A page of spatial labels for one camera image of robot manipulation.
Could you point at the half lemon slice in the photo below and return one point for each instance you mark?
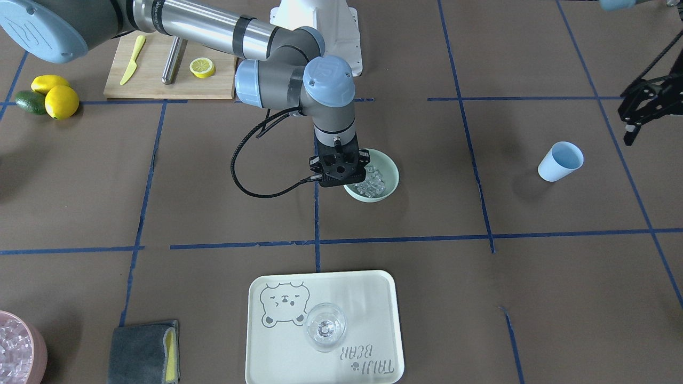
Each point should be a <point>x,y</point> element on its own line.
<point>202,67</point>

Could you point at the wine glass on tray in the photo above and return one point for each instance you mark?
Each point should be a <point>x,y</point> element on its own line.
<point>325,327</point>

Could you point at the light blue plastic cup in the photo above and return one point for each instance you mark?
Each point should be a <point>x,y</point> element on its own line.
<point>562,159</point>

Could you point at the grey folded cloth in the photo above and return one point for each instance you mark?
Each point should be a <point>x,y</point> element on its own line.
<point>147,353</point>

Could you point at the cream bear tray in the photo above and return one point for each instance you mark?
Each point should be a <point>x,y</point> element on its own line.
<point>278,352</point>

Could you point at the wooden cutting board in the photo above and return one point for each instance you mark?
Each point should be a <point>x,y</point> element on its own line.
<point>146,82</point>

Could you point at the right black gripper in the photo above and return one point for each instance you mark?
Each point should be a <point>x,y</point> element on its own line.
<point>314,161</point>

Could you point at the yellow lemon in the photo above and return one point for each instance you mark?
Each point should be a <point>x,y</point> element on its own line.
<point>44,83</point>
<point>61,102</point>

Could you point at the steel knife handle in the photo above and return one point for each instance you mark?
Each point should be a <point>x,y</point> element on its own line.
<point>172,65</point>

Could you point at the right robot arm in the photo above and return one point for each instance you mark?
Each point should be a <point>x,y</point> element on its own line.
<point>286,70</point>

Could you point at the green avocado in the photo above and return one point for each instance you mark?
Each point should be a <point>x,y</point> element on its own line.
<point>31,102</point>

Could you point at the pink bowl with ice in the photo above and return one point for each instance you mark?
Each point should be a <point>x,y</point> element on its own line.
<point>24,353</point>

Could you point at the yellow plastic knife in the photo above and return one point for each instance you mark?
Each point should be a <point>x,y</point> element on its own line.
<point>132,64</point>

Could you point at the ice cubes in bowl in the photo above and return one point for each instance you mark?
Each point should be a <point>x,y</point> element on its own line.
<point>374,184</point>

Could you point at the green bowl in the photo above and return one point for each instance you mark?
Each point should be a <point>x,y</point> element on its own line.
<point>390,173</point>

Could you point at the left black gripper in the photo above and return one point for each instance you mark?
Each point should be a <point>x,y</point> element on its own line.
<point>642,100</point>

